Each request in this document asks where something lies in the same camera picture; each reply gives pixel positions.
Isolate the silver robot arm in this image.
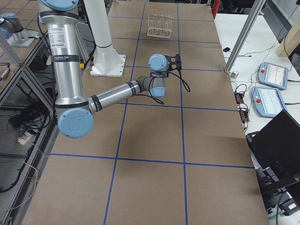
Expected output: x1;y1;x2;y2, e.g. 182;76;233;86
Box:
38;0;182;138

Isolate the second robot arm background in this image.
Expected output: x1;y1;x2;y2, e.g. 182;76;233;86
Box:
0;13;30;45

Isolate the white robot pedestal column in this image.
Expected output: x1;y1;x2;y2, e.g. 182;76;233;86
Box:
84;0;126;77

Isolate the aluminium frame post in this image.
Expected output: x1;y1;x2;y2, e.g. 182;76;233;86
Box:
224;0;266;74

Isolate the brown paper table cover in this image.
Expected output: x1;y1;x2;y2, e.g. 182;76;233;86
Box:
22;1;268;225

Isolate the lower teach pendant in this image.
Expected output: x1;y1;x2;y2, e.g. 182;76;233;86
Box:
251;86;286;118

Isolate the orange black electronics box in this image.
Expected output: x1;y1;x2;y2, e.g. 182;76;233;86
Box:
234;91;245;104

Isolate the black laptop monitor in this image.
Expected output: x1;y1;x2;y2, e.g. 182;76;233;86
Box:
246;109;300;194

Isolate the white wire cup holder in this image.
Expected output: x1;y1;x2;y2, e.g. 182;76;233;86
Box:
147;14;173;39

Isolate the upper teach pendant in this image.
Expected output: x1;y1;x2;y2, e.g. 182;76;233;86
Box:
257;62;288;90

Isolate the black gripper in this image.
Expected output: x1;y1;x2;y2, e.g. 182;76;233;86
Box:
169;54;182;71

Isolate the teach pendant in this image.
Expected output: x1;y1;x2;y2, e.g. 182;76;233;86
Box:
257;62;288;90
251;86;286;118

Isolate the small metal cylinder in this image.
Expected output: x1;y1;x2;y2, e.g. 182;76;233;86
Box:
230;70;239;79

